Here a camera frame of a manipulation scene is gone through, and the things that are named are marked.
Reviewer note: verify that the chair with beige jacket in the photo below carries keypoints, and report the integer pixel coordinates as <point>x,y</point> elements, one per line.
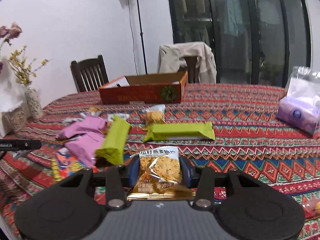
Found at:
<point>192,64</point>

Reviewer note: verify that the pink dried flowers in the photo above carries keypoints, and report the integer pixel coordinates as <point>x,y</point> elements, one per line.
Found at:
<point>8,34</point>

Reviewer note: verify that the green snack bar pack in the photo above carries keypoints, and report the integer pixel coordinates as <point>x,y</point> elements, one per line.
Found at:
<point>112,148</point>

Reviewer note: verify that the floral ceramic slim vase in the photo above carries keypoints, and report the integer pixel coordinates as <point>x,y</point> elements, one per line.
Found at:
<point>33,102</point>

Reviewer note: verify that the dark glass sliding door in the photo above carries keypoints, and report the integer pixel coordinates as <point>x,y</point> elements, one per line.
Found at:
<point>253,41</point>

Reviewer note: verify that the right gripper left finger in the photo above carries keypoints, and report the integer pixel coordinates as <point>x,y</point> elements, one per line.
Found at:
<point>117,179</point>

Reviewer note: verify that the patterned red tablecloth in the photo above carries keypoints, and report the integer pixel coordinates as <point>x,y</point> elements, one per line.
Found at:
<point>248,137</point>

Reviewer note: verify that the small crisp packet dark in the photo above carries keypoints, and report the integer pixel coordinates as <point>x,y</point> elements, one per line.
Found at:
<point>114,116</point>

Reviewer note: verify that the pink snack pack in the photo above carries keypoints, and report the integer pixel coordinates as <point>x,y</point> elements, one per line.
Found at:
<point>91,124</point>
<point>85,146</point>

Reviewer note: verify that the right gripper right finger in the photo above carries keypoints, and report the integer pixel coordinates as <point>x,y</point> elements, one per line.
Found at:
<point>201,178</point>

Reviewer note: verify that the yellow flower branches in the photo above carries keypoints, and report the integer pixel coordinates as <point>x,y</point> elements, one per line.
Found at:
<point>22,68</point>

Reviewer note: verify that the dark wooden chair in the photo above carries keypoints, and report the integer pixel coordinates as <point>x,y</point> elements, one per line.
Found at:
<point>89,74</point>

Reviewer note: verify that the purple tissue pack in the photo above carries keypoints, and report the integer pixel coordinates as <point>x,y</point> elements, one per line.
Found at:
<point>300,105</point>

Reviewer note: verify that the orange cardboard box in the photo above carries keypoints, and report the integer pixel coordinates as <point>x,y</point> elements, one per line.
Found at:
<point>151,88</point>

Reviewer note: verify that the beige jacket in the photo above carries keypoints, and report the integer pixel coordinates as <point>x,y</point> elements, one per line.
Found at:
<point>187,60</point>

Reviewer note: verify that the orange colourful chip bag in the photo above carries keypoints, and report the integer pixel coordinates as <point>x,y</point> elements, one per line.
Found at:
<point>66,163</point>

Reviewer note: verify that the white crisp snack packet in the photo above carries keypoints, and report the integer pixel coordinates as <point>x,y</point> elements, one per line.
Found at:
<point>160,176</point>

